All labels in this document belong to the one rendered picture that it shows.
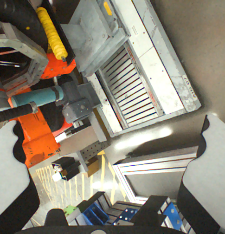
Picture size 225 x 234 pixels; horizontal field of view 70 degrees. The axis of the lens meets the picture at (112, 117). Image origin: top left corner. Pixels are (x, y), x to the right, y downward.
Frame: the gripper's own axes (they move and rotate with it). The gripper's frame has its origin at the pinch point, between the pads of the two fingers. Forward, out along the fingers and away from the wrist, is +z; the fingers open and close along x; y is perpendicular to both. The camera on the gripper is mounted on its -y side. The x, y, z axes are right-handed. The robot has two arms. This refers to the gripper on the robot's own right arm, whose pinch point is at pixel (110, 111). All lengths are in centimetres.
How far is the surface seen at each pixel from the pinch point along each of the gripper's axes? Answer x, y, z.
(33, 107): -30, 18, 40
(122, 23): 4, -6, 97
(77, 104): -29, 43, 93
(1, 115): -37, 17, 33
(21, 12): -31, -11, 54
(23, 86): -51, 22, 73
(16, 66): -53, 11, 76
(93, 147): -25, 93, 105
